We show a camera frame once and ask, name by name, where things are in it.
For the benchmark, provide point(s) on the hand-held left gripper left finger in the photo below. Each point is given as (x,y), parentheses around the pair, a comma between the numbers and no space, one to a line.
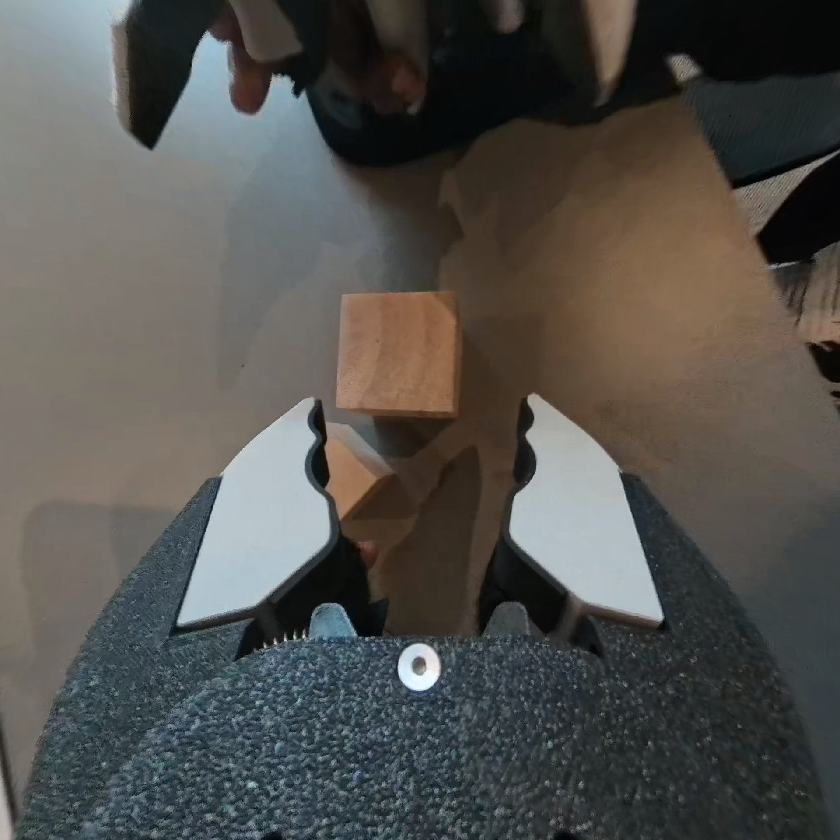
(256,525)

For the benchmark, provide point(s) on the black office chair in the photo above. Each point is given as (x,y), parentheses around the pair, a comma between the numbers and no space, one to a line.
(775,118)

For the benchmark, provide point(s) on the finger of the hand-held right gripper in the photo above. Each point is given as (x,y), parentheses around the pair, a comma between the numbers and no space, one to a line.
(158,66)
(591,46)

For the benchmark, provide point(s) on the medium wooden cube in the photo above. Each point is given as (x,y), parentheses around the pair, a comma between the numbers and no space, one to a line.
(357,475)

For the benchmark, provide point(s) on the black wrist rest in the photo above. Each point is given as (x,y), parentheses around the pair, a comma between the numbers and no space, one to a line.
(446,112)

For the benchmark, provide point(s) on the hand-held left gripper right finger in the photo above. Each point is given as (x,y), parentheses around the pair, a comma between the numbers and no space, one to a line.
(584,525)

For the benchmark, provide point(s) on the large wooden cube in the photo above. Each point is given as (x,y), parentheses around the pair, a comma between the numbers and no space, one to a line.
(400,355)

